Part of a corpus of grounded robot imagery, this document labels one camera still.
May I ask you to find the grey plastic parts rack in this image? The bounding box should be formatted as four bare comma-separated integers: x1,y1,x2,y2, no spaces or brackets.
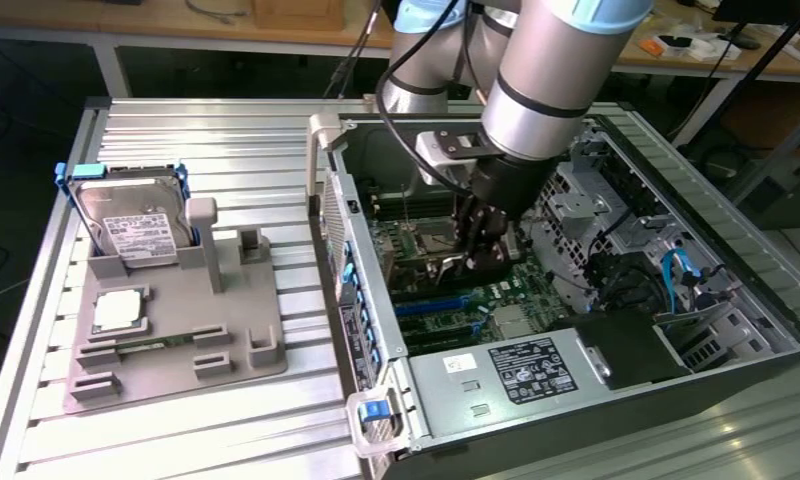
59,196,290,415

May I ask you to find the CPU socket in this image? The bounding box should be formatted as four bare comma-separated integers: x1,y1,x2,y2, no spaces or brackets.
409,221,459,255

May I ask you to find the wooden desk white frame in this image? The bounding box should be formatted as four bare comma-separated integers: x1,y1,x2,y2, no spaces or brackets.
0,0,397,99
613,0,800,146

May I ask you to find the blue SATA wire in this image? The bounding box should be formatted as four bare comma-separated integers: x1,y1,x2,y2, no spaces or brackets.
660,246,704,317

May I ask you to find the blue expansion slot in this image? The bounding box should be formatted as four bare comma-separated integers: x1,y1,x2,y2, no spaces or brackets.
394,294,477,317

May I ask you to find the black wire bundle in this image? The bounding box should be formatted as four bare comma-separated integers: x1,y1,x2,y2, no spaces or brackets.
585,249,670,317

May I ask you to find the black computer mouse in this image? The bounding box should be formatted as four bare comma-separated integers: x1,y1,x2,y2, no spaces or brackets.
718,31,764,51

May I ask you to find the dark computer monitor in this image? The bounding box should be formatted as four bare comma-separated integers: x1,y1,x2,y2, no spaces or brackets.
710,0,800,26

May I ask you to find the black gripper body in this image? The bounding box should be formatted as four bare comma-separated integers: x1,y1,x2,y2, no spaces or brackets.
467,153,558,223

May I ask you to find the black slanted pole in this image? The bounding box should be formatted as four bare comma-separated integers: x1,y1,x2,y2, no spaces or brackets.
670,0,800,149

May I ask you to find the green motherboard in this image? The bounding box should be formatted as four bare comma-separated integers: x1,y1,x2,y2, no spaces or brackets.
366,191,577,352

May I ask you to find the black plastic air shroud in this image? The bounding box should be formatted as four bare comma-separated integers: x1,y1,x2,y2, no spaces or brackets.
571,314,697,392

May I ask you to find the silver chipset heatsink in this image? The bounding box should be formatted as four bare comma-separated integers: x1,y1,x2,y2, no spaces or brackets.
491,305,537,342

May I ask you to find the hard disk with blue bracket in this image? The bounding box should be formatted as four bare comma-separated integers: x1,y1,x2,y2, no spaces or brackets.
52,160,196,271

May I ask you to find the metal disk bay cage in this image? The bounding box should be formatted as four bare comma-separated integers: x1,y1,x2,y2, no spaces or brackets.
531,158,643,282

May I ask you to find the silver CPU chip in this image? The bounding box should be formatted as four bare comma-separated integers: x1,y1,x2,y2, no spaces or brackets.
90,288,146,334

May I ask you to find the green RAM stick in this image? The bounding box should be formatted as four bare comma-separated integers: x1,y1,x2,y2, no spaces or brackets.
115,334,196,354

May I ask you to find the grey case handle blue latch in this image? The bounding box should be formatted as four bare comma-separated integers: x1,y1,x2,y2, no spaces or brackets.
345,388,414,459

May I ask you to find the orange and white box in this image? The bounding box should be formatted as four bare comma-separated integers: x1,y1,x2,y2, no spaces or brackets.
635,31,744,64

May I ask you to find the low-profile graphics card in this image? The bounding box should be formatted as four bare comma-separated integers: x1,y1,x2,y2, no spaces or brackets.
382,244,513,294

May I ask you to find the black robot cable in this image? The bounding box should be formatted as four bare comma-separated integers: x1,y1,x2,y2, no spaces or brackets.
319,0,477,197

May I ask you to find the black open PC case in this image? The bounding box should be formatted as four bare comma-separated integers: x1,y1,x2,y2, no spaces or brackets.
306,112,800,480

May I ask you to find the grey power supply unit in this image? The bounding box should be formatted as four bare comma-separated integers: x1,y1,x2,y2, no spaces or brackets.
405,327,610,442

